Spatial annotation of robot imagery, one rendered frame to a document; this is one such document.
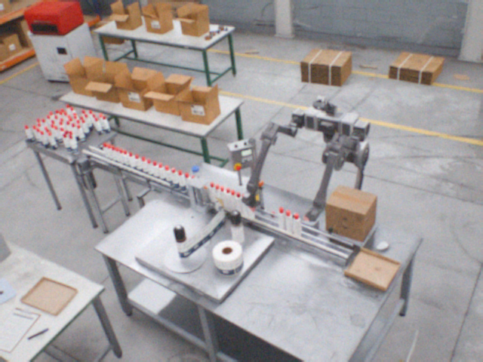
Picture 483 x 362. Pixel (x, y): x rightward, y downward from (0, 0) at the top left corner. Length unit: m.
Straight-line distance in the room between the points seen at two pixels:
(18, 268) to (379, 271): 2.68
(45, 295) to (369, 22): 6.76
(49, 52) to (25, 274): 5.33
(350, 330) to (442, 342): 1.24
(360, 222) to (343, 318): 0.71
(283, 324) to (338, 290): 0.45
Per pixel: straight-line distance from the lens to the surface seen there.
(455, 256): 5.02
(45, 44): 8.92
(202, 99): 5.63
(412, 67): 7.80
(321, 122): 3.92
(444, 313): 4.55
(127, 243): 4.06
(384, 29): 8.90
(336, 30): 9.22
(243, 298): 3.47
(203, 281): 3.55
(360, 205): 3.67
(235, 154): 3.69
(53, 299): 3.91
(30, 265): 4.27
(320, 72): 7.70
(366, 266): 3.64
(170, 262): 3.72
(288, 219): 3.70
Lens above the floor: 3.47
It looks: 37 degrees down
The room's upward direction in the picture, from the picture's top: 7 degrees counter-clockwise
